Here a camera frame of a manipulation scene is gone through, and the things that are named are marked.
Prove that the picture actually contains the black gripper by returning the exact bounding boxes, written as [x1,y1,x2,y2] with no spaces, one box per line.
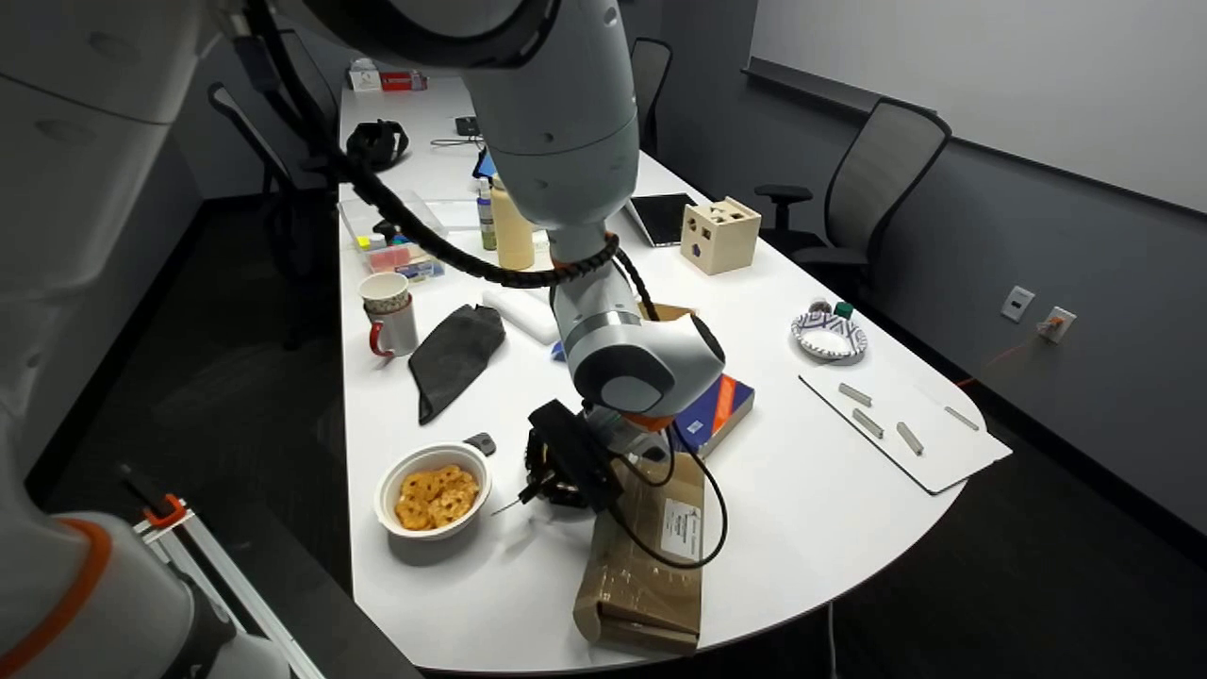
[518,396,633,512]

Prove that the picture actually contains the white bowl with crackers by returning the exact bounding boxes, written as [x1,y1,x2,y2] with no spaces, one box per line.
[375,437,496,545]

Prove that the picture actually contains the black cloth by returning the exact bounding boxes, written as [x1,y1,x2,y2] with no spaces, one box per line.
[404,303,509,425]

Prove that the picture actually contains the white rolled towel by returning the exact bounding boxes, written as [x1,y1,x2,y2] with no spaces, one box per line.
[483,278,562,345]

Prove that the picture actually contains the blue book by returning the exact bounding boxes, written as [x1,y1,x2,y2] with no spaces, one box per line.
[670,372,757,455]

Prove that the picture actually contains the clear plastic toy bin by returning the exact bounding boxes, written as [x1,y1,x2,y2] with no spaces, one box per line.
[340,184,452,287]

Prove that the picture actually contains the small spray bottle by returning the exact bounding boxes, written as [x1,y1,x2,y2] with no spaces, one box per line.
[472,175,503,253]

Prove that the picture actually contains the grey laptop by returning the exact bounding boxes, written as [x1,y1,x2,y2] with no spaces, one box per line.
[623,188,698,248]

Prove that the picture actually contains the wooden shape sorter cube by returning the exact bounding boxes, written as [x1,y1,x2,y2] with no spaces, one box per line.
[678,195,767,278]

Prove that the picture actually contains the tripod with orange clamp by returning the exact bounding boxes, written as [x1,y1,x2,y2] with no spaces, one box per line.
[117,466,331,679]

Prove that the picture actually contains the black office chair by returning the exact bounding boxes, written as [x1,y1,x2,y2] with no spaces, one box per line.
[204,78,345,345]

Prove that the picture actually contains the black headphones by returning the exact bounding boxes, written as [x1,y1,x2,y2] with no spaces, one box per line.
[340,116,410,181]

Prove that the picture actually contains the white clipboard with tools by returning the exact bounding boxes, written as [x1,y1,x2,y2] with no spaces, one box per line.
[795,355,1015,502]

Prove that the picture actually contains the grey mesh office chair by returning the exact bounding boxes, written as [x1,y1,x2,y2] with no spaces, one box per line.
[625,34,678,146]
[750,100,953,298]

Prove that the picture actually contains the red and white box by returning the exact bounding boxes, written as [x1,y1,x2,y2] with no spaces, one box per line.
[347,52,429,95]

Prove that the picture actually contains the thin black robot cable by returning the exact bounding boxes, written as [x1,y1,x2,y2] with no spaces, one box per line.
[613,444,734,572]

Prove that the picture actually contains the white mug red handle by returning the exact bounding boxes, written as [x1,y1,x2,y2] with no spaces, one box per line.
[360,269,424,366]

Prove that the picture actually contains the black corrugated cable conduit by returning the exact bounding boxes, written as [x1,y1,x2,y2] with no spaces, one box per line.
[238,0,625,291]

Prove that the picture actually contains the coiled white cable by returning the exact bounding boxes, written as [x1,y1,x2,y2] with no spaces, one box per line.
[789,307,870,370]

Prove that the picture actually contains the wall whiteboard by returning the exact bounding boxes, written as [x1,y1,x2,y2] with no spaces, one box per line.
[748,0,1207,218]

